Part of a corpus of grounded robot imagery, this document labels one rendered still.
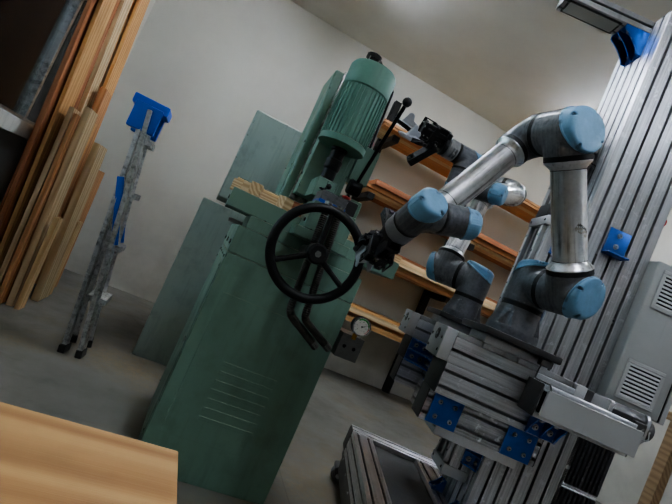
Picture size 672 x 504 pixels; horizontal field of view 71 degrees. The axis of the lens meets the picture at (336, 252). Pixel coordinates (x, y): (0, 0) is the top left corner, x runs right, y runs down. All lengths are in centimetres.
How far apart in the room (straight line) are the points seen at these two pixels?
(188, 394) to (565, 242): 116
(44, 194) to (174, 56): 190
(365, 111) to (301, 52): 264
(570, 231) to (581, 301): 18
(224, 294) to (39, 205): 139
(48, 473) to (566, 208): 118
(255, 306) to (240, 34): 306
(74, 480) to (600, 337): 155
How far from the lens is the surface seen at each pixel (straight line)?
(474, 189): 128
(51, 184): 271
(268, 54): 424
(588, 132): 131
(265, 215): 150
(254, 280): 151
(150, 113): 230
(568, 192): 132
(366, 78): 173
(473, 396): 141
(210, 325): 152
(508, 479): 174
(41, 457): 51
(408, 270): 378
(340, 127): 167
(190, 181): 400
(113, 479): 50
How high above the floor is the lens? 77
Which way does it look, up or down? 3 degrees up
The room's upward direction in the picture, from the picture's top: 24 degrees clockwise
